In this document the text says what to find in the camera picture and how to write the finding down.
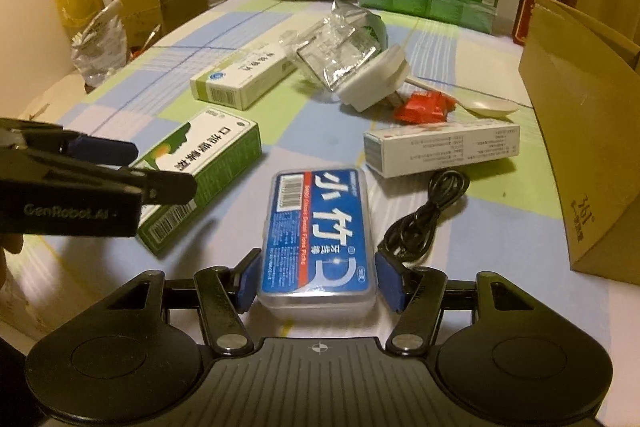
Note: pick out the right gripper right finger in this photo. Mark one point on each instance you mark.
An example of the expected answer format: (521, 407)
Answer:
(415, 295)

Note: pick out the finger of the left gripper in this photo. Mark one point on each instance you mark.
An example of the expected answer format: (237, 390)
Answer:
(102, 151)
(159, 187)

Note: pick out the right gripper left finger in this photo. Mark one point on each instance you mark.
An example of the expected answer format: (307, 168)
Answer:
(223, 295)

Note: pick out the green white medicine box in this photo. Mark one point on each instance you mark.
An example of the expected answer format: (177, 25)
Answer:
(215, 147)

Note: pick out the blue dental floss pick box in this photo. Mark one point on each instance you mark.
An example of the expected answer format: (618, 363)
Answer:
(317, 253)

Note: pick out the long white medicine box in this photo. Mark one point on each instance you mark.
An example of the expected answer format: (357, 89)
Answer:
(403, 151)

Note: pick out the person's left hand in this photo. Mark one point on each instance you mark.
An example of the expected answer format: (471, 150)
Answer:
(10, 243)

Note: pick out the silver crumpled bag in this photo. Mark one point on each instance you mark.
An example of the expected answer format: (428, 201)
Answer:
(101, 49)

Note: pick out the white green ointment box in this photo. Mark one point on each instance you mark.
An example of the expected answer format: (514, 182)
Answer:
(243, 77)

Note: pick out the red snack packet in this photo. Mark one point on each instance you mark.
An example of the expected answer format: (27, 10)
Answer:
(425, 108)

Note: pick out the white plastic spoon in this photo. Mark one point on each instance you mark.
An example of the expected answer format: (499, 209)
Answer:
(483, 107)

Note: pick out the clear plastic blister pack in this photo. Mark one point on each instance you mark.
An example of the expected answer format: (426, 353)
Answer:
(313, 48)

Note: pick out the white plastic lid piece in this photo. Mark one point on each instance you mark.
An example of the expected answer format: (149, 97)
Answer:
(375, 80)

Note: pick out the silver green foil pouch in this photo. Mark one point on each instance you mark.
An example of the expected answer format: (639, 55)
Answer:
(368, 39)

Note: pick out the brown cardboard box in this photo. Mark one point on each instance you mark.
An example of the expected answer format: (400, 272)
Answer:
(582, 78)

